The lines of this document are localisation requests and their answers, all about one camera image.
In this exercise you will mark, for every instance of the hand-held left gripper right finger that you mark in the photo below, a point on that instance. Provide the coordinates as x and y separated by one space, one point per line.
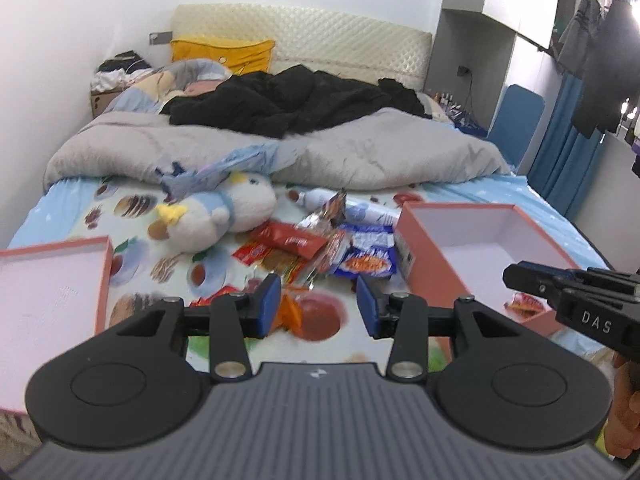
367 310

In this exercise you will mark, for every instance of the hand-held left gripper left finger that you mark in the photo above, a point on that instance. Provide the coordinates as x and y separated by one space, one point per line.
270 305

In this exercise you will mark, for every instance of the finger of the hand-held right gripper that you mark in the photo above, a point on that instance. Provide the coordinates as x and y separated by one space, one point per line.
560 273
530 282

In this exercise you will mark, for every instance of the small red snack packet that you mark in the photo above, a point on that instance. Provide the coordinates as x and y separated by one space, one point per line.
525 304

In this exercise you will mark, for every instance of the blue packet orange picture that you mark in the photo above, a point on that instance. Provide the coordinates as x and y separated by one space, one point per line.
362 262

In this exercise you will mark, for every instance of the red orange snack packet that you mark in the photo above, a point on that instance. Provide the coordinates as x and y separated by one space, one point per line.
252 252

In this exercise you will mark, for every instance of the dark red snack packet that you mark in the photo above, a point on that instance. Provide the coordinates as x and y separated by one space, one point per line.
290 240

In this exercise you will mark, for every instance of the clear packet orange sticks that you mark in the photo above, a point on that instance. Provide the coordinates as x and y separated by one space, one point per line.
330 252

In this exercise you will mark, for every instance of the pink cardboard box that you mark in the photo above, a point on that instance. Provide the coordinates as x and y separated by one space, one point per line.
425 270

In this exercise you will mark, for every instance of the blue white snack packet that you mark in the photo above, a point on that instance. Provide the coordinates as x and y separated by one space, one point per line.
370 236

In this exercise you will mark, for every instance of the brown meat snack packet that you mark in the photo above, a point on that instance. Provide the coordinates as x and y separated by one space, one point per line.
334 207

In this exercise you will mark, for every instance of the person's right hand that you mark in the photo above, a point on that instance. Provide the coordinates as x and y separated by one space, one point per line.
627 420

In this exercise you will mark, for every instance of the white spray bottle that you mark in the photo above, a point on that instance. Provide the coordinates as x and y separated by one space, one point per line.
370 212

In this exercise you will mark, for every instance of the white blue plush toy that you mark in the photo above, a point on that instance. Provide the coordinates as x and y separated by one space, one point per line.
240 205

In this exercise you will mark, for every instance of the blue curtain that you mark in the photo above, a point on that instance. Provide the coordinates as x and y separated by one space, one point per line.
565 160

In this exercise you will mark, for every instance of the fruit printed sheet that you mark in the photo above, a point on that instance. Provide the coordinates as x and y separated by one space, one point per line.
135 260

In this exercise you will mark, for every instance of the blue covered chair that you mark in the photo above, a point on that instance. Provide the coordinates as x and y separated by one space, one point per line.
517 120

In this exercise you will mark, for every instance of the grey blanket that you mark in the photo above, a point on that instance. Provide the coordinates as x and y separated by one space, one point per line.
375 150

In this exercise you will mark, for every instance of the group of small bottles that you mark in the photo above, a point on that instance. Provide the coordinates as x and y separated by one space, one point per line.
452 107

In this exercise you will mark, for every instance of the black hanging coat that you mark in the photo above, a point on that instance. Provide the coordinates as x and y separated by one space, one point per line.
610 75

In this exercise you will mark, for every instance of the large black garment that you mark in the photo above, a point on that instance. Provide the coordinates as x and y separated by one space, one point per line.
280 100

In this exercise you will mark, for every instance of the pink box lid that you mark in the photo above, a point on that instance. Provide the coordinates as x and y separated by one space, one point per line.
50 310

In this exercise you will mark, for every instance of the grey hanging garment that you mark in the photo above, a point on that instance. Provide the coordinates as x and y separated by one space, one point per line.
580 35

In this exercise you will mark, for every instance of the yellow pillow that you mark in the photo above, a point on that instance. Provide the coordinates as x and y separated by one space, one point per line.
215 52

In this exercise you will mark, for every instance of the cream quilted headboard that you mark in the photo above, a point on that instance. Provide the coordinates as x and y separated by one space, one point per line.
325 40

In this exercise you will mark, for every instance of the pile of clothes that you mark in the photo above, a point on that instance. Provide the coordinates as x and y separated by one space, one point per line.
120 70

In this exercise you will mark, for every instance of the black wall socket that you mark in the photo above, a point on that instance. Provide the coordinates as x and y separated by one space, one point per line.
465 71

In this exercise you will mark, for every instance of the grey white wall cabinet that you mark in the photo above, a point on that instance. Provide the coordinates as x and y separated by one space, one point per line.
475 25

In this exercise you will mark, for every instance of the grey wall bracket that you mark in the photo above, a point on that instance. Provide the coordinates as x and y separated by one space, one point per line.
161 38

